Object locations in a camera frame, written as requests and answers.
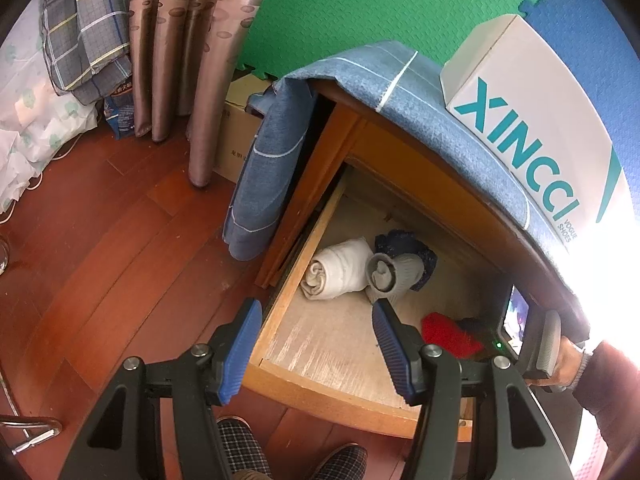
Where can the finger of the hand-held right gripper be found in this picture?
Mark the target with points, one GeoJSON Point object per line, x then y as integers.
{"type": "Point", "coordinates": [477, 332]}

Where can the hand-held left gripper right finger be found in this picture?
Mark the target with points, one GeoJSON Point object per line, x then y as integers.
{"type": "Point", "coordinates": [392, 355]}

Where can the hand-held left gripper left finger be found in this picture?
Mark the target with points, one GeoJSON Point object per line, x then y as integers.
{"type": "Point", "coordinates": [242, 355]}

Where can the red sock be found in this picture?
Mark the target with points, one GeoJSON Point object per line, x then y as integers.
{"type": "Point", "coordinates": [445, 335]}

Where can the grey sock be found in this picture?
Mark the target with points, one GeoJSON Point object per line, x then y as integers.
{"type": "Point", "coordinates": [400, 275]}

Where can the white sock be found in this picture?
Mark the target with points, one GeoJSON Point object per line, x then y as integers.
{"type": "Point", "coordinates": [340, 270]}

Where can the dark blue patterned sock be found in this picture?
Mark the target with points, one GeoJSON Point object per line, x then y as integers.
{"type": "Point", "coordinates": [400, 240]}

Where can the white shoe box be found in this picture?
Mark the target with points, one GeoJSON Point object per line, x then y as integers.
{"type": "Point", "coordinates": [525, 85]}

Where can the person's right hand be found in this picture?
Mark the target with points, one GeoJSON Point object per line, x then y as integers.
{"type": "Point", "coordinates": [567, 365]}

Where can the person's left plaid slipper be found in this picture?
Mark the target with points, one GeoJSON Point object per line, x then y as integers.
{"type": "Point", "coordinates": [245, 445]}

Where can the person's plaid slipper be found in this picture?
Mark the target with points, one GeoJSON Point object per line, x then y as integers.
{"type": "Point", "coordinates": [342, 462]}
{"type": "Point", "coordinates": [245, 445]}

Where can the person's right plaid slipper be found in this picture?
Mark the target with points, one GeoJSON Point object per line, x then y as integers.
{"type": "Point", "coordinates": [342, 462]}

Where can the pink foam mat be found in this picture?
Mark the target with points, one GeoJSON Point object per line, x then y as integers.
{"type": "Point", "coordinates": [595, 455]}

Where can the blue denim cover cloth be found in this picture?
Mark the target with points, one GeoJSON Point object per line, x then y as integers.
{"type": "Point", "coordinates": [265, 185]}

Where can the wooden nightstand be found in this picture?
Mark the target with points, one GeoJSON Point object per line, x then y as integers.
{"type": "Point", "coordinates": [330, 160]}

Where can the pale cardboard box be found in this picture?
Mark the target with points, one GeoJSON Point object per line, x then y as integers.
{"type": "Point", "coordinates": [235, 130]}

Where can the blue packet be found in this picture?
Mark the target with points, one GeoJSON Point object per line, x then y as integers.
{"type": "Point", "coordinates": [120, 115]}

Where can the beige patterned curtain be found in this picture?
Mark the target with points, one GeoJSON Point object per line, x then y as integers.
{"type": "Point", "coordinates": [210, 60]}

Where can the white floral sheet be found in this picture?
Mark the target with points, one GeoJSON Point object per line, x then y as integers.
{"type": "Point", "coordinates": [30, 125]}

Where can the blue foam mat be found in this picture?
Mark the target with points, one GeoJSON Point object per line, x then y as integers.
{"type": "Point", "coordinates": [590, 35]}

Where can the green foam mat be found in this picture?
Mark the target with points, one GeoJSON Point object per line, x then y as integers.
{"type": "Point", "coordinates": [375, 5]}

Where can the grey plaid cloth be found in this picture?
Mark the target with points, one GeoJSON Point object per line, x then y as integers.
{"type": "Point", "coordinates": [85, 35]}

